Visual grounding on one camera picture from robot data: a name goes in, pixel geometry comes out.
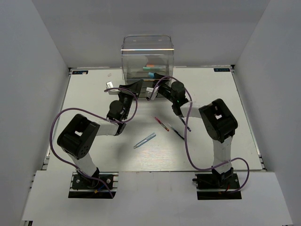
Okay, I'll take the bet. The red ink pen refill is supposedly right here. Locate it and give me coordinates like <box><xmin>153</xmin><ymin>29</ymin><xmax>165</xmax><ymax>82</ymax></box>
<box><xmin>154</xmin><ymin>117</ymin><xmax>169</xmax><ymax>132</ymax></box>

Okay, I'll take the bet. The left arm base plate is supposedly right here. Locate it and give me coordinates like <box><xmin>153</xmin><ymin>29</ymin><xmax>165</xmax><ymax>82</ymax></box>
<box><xmin>68</xmin><ymin>172</ymin><xmax>119</xmax><ymax>199</ymax></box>

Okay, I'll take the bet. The purple ink pen refill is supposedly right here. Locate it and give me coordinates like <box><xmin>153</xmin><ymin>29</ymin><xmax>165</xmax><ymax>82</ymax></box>
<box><xmin>179</xmin><ymin>117</ymin><xmax>191</xmax><ymax>132</ymax></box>

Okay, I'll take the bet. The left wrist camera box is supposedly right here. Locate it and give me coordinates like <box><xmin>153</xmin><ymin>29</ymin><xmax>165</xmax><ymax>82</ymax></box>
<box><xmin>104</xmin><ymin>81</ymin><xmax>119</xmax><ymax>95</ymax></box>

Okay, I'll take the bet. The blue capped correction stick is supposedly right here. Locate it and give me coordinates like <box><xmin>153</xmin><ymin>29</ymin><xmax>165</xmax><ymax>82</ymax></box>
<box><xmin>148</xmin><ymin>73</ymin><xmax>155</xmax><ymax>78</ymax></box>

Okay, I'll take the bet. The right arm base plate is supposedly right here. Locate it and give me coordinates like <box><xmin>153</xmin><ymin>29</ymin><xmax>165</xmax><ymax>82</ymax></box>
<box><xmin>192</xmin><ymin>173</ymin><xmax>242</xmax><ymax>200</ymax></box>

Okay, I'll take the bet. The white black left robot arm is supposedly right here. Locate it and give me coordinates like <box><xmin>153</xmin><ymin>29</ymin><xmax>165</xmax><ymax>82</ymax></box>
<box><xmin>57</xmin><ymin>80</ymin><xmax>143</xmax><ymax>188</ymax></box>

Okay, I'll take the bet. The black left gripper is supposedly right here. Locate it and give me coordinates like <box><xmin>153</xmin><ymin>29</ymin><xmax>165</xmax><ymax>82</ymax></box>
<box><xmin>117</xmin><ymin>79</ymin><xmax>143</xmax><ymax>120</ymax></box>

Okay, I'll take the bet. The green capped eraser stick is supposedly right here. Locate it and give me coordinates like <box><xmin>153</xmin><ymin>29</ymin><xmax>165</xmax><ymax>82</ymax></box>
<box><xmin>143</xmin><ymin>66</ymin><xmax>166</xmax><ymax>71</ymax></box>

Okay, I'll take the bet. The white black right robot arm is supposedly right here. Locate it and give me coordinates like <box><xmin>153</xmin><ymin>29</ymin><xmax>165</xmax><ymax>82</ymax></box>
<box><xmin>147</xmin><ymin>73</ymin><xmax>238</xmax><ymax>188</ymax></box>

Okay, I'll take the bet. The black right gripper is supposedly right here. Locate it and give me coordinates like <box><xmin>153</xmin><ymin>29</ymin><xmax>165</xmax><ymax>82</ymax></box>
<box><xmin>154</xmin><ymin>72</ymin><xmax>177</xmax><ymax>104</ymax></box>

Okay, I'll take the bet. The green ink pen refill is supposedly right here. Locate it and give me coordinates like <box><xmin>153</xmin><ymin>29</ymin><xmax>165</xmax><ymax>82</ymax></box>
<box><xmin>168</xmin><ymin>124</ymin><xmax>185</xmax><ymax>140</ymax></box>

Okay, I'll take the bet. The clear acrylic drawer organizer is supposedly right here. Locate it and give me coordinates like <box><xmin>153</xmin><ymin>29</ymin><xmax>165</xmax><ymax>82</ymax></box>
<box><xmin>121</xmin><ymin>34</ymin><xmax>174</xmax><ymax>98</ymax></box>

